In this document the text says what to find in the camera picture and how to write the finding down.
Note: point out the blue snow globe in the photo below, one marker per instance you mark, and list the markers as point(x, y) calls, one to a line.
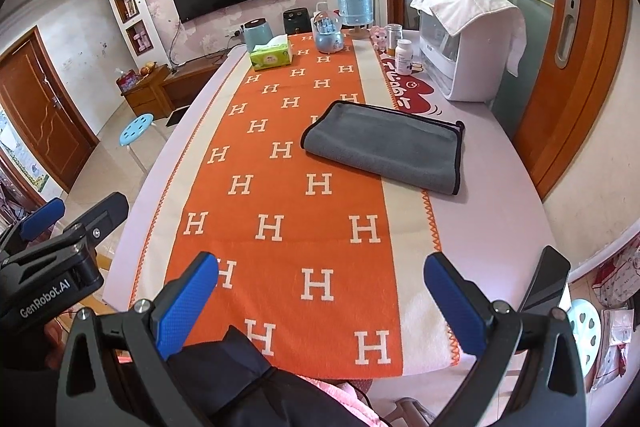
point(327, 34)

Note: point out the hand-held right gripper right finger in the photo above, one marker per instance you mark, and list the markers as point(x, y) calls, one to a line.
point(456, 307)

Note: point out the glass jar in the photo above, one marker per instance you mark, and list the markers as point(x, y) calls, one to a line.
point(393, 36)

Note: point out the wooden sliding door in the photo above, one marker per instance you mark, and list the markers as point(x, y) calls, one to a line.
point(595, 82)

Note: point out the black phone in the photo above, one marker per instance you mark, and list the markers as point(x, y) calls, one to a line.
point(546, 277)

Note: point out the white appliance with cloth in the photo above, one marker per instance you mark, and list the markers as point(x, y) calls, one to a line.
point(475, 7)

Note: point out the green tissue box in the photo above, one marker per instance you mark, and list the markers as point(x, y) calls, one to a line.
point(270, 56)

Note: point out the pink figurine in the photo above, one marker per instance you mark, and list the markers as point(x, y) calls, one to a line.
point(378, 38)

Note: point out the grey towel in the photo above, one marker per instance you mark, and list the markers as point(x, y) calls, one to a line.
point(380, 147)

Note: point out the white pill bottle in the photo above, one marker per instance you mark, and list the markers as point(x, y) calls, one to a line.
point(404, 59)

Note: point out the light blue plastic stool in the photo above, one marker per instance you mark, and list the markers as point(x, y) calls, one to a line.
point(584, 327)

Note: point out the blue round stool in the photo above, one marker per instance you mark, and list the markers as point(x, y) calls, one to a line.
point(136, 128)

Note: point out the orange printed blanket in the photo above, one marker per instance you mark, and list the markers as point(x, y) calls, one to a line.
point(280, 207)

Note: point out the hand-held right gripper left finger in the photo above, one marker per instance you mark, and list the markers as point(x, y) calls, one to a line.
point(186, 307)

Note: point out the black floor mat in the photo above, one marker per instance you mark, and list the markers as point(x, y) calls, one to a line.
point(176, 117)

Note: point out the white countertop appliance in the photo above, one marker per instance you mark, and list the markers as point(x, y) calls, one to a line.
point(467, 67)

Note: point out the pink clothing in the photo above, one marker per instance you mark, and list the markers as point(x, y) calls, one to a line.
point(345, 404)

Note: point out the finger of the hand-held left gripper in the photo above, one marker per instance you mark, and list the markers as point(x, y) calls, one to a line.
point(44, 216)
point(102, 211)

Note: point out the pile of plastic bags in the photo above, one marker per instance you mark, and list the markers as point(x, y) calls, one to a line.
point(617, 307)

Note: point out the teal kettle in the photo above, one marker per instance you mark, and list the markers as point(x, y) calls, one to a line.
point(256, 36)

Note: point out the dark clothing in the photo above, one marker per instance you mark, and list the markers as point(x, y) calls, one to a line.
point(250, 382)

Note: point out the pink gift box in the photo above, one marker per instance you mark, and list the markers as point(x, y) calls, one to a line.
point(129, 82)

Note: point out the red and white printed mat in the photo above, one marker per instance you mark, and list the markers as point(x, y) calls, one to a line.
point(411, 93)

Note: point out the black air fryer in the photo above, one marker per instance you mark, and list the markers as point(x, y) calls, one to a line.
point(296, 22)

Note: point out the wooden television cabinet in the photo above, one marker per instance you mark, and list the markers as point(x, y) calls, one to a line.
point(170, 84)

